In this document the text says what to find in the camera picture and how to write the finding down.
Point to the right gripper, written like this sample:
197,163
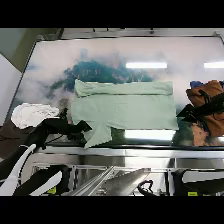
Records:
187,113

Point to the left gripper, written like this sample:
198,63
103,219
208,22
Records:
79,129

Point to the pale green shirt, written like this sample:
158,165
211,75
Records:
126,111

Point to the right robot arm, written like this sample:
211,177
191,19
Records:
206,181

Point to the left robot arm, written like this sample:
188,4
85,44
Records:
36,156

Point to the blue garment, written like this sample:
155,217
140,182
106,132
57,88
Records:
196,84

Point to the orange-brown garment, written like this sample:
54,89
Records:
210,91

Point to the white garment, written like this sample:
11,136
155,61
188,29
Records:
33,115

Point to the dark brown garment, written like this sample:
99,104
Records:
11,140

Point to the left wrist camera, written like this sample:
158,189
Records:
64,114

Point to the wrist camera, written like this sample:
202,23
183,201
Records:
204,96
64,114

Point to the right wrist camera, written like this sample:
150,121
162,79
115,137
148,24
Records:
204,96

